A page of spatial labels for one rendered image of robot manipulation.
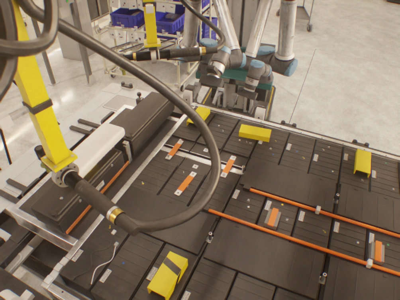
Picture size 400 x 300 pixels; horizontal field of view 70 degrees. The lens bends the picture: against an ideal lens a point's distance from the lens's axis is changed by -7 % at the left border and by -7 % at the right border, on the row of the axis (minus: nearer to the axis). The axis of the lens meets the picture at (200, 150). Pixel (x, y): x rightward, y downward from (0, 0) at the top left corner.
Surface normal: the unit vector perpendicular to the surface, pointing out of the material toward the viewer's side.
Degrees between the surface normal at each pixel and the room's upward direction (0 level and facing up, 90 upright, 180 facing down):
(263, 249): 0
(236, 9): 90
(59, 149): 90
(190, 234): 0
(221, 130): 0
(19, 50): 101
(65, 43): 90
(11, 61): 74
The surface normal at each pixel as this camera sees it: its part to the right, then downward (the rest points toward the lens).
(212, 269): 0.00, -0.75
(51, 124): 0.78, 0.41
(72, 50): -0.41, 0.61
